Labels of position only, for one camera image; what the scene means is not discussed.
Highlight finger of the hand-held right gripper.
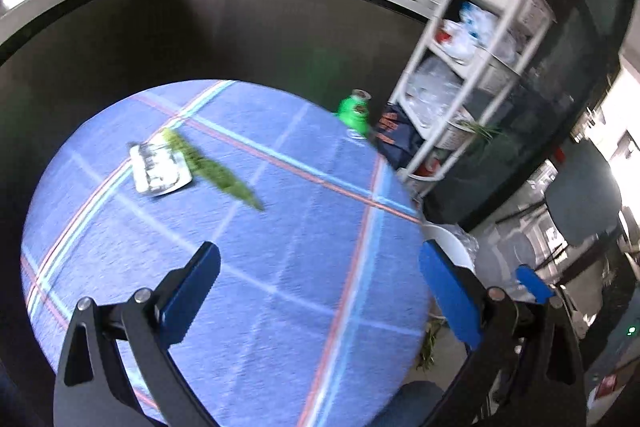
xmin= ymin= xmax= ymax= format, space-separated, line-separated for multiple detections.
xmin=516 ymin=265 xmax=555 ymax=304

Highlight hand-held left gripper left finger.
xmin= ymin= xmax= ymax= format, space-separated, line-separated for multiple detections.
xmin=52 ymin=241 xmax=222 ymax=427

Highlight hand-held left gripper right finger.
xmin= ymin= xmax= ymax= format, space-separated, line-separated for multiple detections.
xmin=419 ymin=241 xmax=587 ymax=427

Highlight green vegetable scraps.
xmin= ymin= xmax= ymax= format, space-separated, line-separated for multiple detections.
xmin=417 ymin=316 xmax=446 ymax=373

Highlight blue plaid tablecloth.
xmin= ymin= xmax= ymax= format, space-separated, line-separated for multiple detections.
xmin=20 ymin=79 xmax=434 ymax=427

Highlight grey chair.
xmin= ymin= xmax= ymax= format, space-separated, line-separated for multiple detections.
xmin=544 ymin=139 xmax=624 ymax=248

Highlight person's leg in jeans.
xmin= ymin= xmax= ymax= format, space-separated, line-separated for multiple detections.
xmin=384 ymin=380 xmax=446 ymax=427

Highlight green vegetable leaf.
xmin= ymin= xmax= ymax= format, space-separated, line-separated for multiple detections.
xmin=162 ymin=127 xmax=266 ymax=212

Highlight green onion bunch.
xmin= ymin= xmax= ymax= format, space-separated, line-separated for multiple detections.
xmin=457 ymin=116 xmax=506 ymax=143

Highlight dark blue bag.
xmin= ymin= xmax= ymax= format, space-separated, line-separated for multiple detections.
xmin=372 ymin=102 xmax=424 ymax=170

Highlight green drink can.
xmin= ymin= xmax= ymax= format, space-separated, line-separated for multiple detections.
xmin=335 ymin=89 xmax=372 ymax=140

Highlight clear plastic bags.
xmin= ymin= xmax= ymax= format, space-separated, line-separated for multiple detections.
xmin=407 ymin=56 xmax=469 ymax=128

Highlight white shelf rack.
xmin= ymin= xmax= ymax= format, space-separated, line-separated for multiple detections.
xmin=387 ymin=0 xmax=559 ymax=198

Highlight white plastic bags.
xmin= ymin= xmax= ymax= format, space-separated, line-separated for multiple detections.
xmin=439 ymin=1 xmax=501 ymax=60

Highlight kitchen counter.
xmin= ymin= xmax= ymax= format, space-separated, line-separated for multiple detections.
xmin=0 ymin=0 xmax=436 ymax=142

